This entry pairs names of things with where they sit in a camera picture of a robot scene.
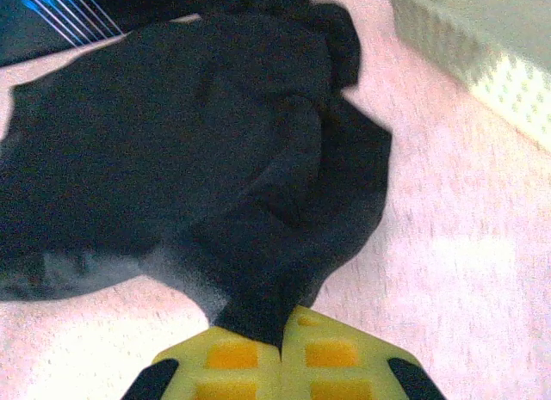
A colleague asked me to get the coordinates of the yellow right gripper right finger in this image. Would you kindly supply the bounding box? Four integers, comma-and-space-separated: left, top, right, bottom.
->
280, 307, 448, 400

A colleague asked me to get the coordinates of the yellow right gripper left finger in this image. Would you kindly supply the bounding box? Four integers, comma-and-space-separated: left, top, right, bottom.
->
127, 326, 282, 400

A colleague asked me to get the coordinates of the pale green perforated plastic basket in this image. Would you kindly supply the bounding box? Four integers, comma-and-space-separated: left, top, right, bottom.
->
387, 0, 551, 154

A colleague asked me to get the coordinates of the black t-shirt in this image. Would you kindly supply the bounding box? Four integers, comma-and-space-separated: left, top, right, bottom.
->
0, 0, 393, 348

